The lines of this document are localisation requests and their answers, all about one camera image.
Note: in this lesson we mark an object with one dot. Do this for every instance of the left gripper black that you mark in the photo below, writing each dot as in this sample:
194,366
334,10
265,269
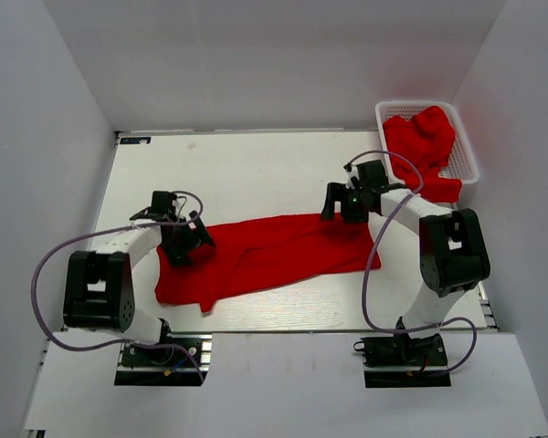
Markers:
183,244

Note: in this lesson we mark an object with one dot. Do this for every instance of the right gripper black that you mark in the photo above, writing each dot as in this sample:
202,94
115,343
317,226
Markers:
340,201

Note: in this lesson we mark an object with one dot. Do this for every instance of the red t shirt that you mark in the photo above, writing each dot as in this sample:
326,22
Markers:
264,253

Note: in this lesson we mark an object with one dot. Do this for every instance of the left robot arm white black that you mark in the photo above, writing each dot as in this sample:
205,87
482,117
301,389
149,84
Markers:
99,293

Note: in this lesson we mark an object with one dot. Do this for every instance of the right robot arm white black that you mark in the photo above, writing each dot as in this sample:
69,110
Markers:
453,257

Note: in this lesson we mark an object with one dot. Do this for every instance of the red t shirts pile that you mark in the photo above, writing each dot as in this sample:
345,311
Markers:
422,146

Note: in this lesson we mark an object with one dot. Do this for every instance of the blue label sticker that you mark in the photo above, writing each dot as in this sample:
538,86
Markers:
135,140

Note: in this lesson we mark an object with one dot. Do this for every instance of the white plastic basket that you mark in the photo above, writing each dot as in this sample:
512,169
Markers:
461,162

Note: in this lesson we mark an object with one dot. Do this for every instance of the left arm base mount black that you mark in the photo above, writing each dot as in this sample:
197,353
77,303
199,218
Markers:
185,364

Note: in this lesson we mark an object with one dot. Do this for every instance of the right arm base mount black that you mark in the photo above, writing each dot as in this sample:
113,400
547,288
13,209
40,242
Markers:
399,362

